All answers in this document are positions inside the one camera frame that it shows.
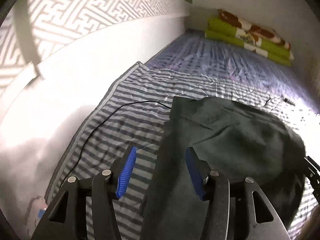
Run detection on dark grey trousers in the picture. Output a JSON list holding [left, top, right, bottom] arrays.
[[140, 97, 305, 239]]

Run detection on white power strip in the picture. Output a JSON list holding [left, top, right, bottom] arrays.
[[26, 196, 48, 235]]

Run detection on striped blue grey bedspread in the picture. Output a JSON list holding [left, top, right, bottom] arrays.
[[45, 31, 319, 239]]

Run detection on folded green floral blanket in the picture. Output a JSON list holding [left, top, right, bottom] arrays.
[[204, 9, 295, 66]]

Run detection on black white vertical pole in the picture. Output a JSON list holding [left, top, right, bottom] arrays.
[[13, 0, 43, 78]]

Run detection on thin black charging cable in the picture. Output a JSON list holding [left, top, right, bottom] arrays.
[[58, 100, 173, 188]]

